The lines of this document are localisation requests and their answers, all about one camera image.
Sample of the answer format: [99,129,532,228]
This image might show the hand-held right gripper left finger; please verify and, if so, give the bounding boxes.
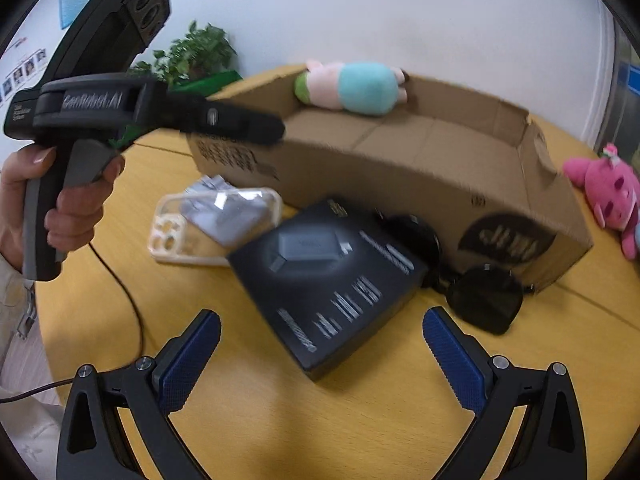
[56,309,222,480]

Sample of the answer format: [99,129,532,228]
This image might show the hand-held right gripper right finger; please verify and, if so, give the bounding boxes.
[422,306,587,480]

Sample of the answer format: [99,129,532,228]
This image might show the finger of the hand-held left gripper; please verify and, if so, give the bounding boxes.
[150,80,286,147]

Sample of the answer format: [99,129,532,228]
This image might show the wooden desktop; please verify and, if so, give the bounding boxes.
[32,62,640,480]

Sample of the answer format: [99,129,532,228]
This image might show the person's left hand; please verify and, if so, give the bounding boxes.
[0,149,126,272]

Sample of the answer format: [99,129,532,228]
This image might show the black sunglasses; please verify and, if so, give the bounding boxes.
[375,214,536,336]

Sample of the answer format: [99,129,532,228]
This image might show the green potted plant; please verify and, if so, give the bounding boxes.
[129,20,239,88]

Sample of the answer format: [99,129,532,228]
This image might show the grey plastic packet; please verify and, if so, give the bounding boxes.
[180,175,267,248]

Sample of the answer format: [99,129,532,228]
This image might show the clear phone case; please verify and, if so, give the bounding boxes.
[148,187,283,267]

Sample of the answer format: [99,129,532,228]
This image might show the black product box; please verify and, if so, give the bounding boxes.
[227,196,430,383]

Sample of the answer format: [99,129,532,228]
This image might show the pink and teal plush toy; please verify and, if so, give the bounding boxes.
[293,58,412,117]

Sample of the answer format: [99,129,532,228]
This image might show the brown cardboard box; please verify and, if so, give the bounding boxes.
[186,62,594,295]

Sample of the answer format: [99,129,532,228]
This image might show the magenta plush toy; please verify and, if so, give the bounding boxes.
[563,143,640,259]

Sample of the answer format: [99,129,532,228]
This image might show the wall photo notices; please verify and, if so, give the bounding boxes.
[0,35,49,107]

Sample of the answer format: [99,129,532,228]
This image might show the black cable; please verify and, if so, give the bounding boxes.
[0,242,148,403]

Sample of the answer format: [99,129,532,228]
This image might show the glass door with metal frame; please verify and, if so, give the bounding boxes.
[594,7,640,161]

